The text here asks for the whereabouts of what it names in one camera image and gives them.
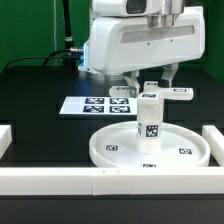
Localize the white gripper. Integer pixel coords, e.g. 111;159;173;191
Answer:
88;6;205;98

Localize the white cross-shaped table base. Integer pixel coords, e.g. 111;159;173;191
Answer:
109;81;194;100

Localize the white round table top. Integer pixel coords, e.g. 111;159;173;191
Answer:
89;121;210;168

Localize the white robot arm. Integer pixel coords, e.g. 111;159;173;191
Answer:
79;0;205;97

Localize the white marker sheet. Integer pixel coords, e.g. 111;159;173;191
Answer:
59;97;137;115

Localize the white right fence block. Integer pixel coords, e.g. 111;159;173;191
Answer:
202;125;224;167

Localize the white fence block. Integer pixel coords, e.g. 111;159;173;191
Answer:
0;125;12;159
202;125;224;167

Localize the white left fence block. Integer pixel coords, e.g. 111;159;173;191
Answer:
0;125;12;159

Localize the black cable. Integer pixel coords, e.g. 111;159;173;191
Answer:
2;46;85;72

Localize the white front fence rail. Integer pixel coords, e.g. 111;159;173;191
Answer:
0;167;224;196

